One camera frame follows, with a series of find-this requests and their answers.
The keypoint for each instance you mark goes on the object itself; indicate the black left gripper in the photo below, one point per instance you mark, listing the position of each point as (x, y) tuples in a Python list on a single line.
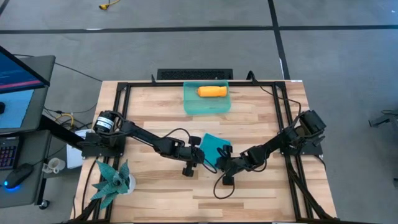
[(192, 155)]

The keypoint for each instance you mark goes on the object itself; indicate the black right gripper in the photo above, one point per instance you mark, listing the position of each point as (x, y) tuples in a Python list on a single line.
[(233, 163)]

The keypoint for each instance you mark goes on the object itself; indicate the teal microfiber towel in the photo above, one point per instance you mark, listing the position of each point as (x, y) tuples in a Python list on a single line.
[(211, 146)]

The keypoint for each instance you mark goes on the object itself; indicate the orange microfiber towel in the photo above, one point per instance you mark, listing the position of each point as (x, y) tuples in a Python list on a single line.
[(211, 91)]

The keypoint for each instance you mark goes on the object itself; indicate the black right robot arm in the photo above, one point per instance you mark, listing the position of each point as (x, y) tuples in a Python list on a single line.
[(280, 141)]

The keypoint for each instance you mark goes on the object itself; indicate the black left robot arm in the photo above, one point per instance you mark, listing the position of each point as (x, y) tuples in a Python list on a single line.
[(143, 135)]

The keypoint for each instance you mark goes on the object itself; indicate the teal translucent plastic basket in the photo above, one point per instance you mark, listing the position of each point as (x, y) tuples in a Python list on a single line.
[(199, 107)]

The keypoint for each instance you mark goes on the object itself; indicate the white plant pot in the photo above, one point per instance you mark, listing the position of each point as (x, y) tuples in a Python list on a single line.
[(132, 183)]

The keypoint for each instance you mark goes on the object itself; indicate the black perforated mat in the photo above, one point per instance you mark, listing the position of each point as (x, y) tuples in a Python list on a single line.
[(192, 74)]

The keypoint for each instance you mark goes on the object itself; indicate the teal artificial plant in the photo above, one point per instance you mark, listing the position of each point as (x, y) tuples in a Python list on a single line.
[(112, 183)]

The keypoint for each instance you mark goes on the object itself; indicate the white box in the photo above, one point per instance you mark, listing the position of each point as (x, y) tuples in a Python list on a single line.
[(74, 155)]

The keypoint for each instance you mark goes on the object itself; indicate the black desk support beam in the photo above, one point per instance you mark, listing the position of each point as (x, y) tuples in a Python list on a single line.
[(59, 132)]

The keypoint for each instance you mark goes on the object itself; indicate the white mug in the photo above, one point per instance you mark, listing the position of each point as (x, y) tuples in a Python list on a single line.
[(56, 165)]

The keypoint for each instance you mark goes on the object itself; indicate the black caster wheel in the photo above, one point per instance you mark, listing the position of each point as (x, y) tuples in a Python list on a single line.
[(44, 204)]

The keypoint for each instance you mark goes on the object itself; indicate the grey desk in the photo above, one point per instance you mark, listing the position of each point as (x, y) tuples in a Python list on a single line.
[(40, 105)]

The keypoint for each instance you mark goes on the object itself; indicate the black computer mouse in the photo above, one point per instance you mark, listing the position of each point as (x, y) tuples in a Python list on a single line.
[(18, 175)]

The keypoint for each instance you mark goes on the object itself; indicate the black keyboard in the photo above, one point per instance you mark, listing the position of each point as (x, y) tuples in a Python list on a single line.
[(7, 154)]

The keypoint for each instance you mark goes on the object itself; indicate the black desktop monitor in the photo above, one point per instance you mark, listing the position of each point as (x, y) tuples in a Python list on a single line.
[(18, 74)]

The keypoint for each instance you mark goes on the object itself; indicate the black metal table frame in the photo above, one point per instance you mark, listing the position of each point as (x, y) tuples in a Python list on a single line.
[(146, 84)]

